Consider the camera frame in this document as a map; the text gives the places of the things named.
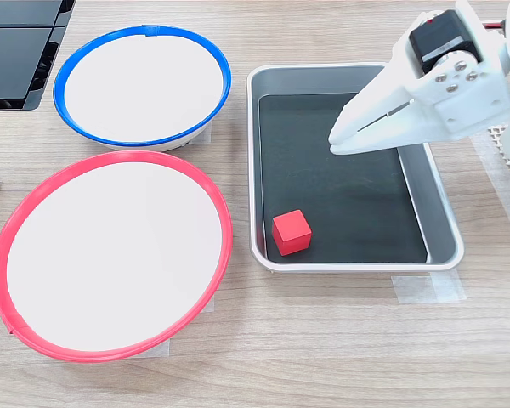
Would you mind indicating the small red cube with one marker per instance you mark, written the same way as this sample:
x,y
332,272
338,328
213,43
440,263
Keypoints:
x,y
292,231

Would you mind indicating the black tray mat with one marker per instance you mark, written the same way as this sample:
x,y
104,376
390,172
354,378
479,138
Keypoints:
x,y
323,191

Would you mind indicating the steel tray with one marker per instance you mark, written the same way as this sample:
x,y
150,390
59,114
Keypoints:
x,y
442,229

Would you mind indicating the clear tape strip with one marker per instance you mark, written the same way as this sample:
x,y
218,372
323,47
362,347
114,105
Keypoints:
x,y
153,349
200,137
497,191
429,288

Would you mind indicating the white plate with blue rim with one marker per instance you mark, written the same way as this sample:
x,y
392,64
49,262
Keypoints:
x,y
142,85

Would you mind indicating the white plate with red rim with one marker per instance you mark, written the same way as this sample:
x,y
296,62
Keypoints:
x,y
110,259

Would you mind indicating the glossy black device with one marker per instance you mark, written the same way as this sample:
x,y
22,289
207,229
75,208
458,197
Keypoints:
x,y
13,64

